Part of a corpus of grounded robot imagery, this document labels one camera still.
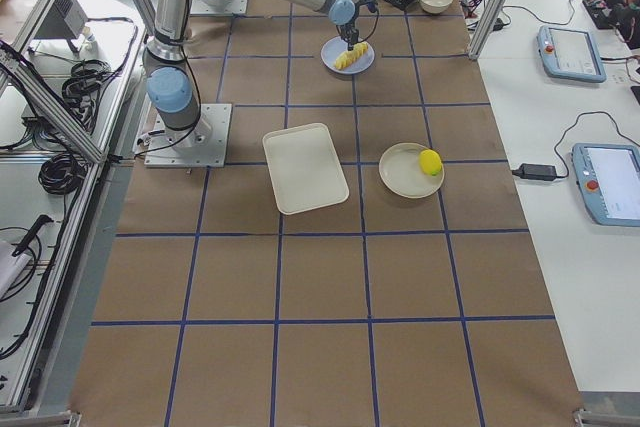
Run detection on blue teach pendant far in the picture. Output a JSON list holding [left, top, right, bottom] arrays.
[[537, 25, 607, 83]]

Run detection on blue teach pendant near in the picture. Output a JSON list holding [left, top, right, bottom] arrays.
[[571, 143, 639, 227]]

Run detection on blue teach pendant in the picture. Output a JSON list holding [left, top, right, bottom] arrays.
[[537, 25, 607, 83], [571, 143, 639, 227]]

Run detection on yellow lemon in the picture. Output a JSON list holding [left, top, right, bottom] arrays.
[[418, 149, 443, 176]]

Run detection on black power brick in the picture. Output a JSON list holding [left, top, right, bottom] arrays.
[[518, 163, 557, 181]]

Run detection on white shallow bowl plate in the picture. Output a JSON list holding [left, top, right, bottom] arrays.
[[379, 143, 444, 199]]

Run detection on coiled black cables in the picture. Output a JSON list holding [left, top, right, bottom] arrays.
[[39, 59, 124, 196]]

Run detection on light blue plate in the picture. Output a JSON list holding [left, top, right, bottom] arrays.
[[321, 36, 375, 75]]

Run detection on yellow bread loaf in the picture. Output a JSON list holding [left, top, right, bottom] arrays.
[[333, 42, 369, 71]]

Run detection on white rectangular tray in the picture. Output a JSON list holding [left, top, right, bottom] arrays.
[[262, 123, 350, 215]]

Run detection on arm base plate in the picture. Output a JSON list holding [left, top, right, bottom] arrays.
[[190, 0, 248, 17], [144, 103, 232, 168]]

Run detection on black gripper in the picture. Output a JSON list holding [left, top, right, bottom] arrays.
[[339, 21, 359, 46]]

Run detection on grey control box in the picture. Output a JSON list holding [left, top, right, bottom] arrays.
[[34, 0, 88, 54]]

